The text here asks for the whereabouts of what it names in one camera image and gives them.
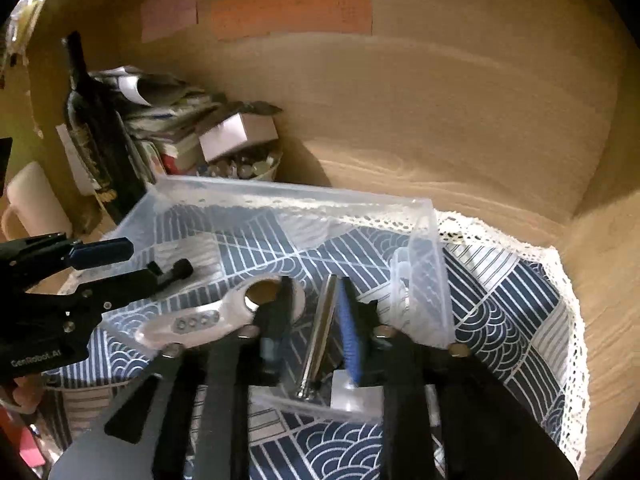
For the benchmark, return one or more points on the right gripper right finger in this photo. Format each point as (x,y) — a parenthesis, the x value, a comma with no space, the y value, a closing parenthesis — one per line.
(486,433)

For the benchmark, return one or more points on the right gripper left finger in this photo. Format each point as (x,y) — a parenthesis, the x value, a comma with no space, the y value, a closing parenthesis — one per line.
(145,432)

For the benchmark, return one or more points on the bowl of coins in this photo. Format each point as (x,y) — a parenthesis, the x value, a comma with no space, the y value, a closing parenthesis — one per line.
(259,162)

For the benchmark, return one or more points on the blue patterned table cloth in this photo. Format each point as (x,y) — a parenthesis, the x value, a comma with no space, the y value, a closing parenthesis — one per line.
(510,309)

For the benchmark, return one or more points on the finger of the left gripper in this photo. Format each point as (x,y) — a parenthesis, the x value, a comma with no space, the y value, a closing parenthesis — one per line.
(120,290)
(97,252)

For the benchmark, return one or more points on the dark wine bottle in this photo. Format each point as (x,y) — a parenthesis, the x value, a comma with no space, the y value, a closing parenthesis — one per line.
(99,136)

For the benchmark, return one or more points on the white cylinder container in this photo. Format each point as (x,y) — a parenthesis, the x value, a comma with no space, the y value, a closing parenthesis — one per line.
(33,203)

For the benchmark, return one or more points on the small white cardboard box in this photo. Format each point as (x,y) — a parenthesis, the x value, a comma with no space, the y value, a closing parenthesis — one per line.
(233,134)

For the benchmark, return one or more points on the white handheld massager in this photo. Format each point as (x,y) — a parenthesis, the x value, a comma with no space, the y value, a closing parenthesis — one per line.
(192,327)

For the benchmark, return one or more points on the person's left hand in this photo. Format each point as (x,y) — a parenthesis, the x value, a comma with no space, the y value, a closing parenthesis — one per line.
(22,395)

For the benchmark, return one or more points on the orange sticky paper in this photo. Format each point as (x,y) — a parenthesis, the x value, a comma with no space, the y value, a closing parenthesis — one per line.
(237,19)

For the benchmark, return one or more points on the clear plastic storage box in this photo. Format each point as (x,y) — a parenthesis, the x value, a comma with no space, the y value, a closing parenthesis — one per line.
(230,231)

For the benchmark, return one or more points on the silver metal rod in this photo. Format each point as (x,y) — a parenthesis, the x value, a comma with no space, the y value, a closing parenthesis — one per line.
(320,330)

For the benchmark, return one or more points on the stack of books and papers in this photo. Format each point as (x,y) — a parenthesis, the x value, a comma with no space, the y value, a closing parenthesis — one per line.
(152,104)

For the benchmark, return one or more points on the pink sticky paper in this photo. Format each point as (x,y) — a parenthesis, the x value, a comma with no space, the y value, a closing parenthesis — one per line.
(162,18)

